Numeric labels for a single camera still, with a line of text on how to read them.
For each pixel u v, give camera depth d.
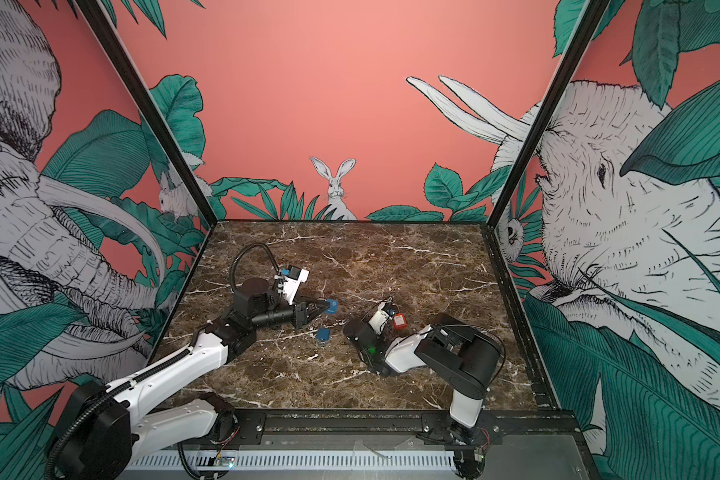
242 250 1.11
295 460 0.70
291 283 0.70
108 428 0.39
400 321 0.93
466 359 0.47
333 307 0.76
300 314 0.68
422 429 0.74
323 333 0.91
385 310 0.83
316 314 0.73
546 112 0.88
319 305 0.75
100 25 0.71
